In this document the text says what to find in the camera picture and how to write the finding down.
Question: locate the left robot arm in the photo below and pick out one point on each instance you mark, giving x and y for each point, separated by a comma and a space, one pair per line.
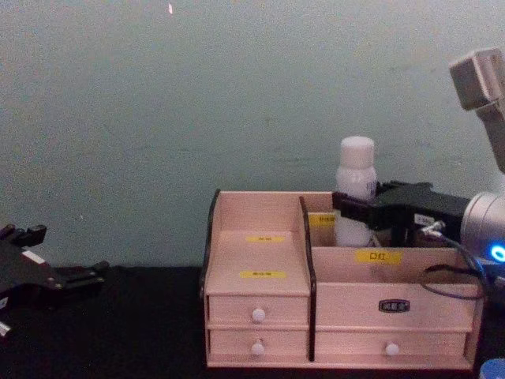
3, 329

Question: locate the white plastic bottle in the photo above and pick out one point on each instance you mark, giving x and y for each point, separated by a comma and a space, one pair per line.
357, 166

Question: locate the small wooden drawer white knob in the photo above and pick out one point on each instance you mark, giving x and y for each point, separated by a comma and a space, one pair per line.
233, 310
233, 342

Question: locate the blue round cap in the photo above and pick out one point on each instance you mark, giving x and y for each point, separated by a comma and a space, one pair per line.
494, 370

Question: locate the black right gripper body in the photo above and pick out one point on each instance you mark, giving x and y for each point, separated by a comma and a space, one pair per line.
410, 203

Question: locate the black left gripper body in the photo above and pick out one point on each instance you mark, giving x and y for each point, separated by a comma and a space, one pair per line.
23, 272

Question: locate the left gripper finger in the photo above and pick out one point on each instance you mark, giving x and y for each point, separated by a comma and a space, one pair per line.
27, 233
83, 276

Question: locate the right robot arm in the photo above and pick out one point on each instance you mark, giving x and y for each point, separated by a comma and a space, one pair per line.
483, 225

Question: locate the pale wooden desk organizer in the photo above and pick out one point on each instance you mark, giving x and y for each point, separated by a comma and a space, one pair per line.
268, 252

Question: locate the black table cloth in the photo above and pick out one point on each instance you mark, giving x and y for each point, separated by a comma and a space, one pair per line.
138, 320

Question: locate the wide wooden drawer white knob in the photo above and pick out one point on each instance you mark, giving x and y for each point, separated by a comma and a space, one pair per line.
347, 344

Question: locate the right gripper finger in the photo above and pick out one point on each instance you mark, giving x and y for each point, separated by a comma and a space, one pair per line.
383, 187
350, 209

